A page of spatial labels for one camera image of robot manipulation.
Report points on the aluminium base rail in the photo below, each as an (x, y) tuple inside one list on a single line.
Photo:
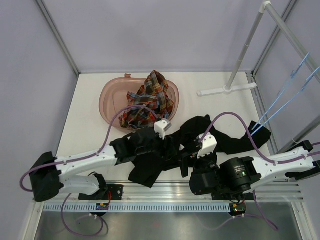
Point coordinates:
[(179, 191)]

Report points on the pink plastic basin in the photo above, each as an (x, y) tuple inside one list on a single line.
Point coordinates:
[(114, 97)]

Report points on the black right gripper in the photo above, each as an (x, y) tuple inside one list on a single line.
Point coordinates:
[(188, 160)]

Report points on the blue hanger holding black shirt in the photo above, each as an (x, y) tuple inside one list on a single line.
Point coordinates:
[(258, 126)]

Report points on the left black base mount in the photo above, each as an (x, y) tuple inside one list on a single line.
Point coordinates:
[(114, 191)]

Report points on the left aluminium frame post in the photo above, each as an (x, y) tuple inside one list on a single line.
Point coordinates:
[(57, 35)]

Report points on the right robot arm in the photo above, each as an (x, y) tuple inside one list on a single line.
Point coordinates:
[(239, 176)]

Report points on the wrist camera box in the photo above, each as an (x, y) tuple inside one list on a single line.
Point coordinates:
[(207, 146), (161, 127)]

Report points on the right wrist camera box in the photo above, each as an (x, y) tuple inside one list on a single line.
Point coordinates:
[(207, 146)]

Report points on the right aluminium frame post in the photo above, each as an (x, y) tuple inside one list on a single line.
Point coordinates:
[(274, 36)]

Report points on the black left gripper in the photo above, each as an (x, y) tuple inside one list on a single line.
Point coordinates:
[(167, 150)]

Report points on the red plaid shirt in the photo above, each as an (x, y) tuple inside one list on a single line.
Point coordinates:
[(149, 104)]

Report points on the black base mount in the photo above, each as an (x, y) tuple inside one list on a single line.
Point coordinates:
[(114, 191), (235, 195)]

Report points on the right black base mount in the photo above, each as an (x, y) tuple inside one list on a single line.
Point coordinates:
[(235, 195)]

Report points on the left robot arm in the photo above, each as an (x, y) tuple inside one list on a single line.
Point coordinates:
[(52, 175)]

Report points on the aluminium frame post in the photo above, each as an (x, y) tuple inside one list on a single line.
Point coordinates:
[(274, 36), (57, 35)]

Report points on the white clothes rack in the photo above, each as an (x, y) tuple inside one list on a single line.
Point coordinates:
[(239, 42)]

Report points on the black shirt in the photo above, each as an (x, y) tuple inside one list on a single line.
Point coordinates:
[(147, 168)]

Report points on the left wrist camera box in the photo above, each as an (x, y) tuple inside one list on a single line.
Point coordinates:
[(161, 127)]

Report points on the white slotted cable duct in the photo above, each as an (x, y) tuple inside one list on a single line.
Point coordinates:
[(136, 207)]

